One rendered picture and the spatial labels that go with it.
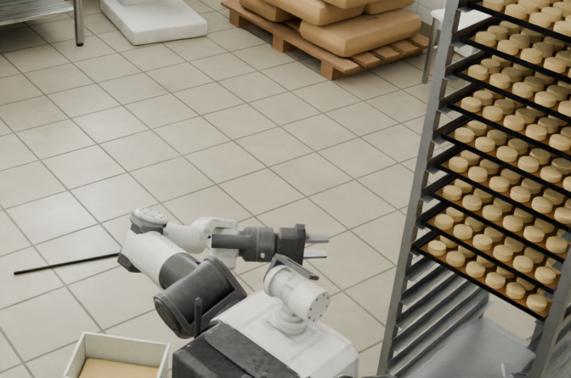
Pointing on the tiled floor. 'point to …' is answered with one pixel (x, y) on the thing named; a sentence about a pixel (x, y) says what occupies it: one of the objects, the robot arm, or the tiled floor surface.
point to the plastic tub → (117, 358)
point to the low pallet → (332, 70)
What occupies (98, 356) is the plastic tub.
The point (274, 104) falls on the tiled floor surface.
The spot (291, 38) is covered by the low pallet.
